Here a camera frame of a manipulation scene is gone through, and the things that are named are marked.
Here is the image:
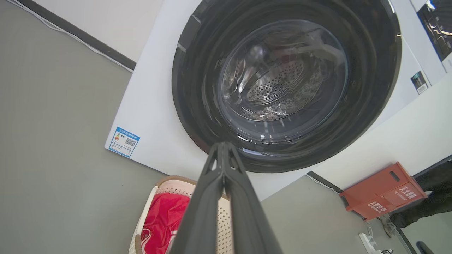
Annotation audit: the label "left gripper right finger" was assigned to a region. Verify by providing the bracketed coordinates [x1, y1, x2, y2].
[225, 142, 283, 254]

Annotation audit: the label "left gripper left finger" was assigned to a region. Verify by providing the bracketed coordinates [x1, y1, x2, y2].
[169, 142, 225, 254]

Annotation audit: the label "cream laundry basket brown rim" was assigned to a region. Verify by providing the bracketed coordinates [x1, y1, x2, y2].
[129, 176, 234, 254]

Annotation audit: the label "red garment white stripes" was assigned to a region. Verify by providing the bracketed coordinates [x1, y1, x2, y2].
[141, 193, 191, 254]

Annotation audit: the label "blue energy label sticker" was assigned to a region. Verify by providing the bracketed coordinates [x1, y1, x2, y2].
[108, 127, 141, 158]

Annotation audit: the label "round black glass washer door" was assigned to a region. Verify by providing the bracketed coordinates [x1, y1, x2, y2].
[172, 0, 403, 173]

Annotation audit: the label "white front-load washing machine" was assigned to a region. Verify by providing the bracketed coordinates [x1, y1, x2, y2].
[105, 0, 452, 201]

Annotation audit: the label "white power strip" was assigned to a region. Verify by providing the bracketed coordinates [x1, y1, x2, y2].
[359, 232, 382, 254]

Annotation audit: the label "red plastic box white lettering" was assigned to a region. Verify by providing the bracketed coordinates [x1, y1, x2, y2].
[339, 162, 428, 221]

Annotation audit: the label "dark rounded object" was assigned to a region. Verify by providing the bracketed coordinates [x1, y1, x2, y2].
[417, 241, 436, 254]

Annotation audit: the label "black fabric object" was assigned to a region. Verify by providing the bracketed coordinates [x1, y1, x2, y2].
[389, 161, 452, 228]

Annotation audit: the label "small printed label sticker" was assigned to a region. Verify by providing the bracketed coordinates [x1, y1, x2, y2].
[410, 71, 430, 95]

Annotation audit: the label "black washer control panel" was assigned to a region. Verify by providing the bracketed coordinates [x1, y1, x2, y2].
[416, 0, 452, 62]

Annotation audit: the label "white floor cable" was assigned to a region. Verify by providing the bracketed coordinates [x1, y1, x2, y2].
[6, 0, 134, 73]
[305, 173, 340, 194]

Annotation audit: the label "black washer door handle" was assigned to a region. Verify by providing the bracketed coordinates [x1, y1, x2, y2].
[178, 15, 202, 53]

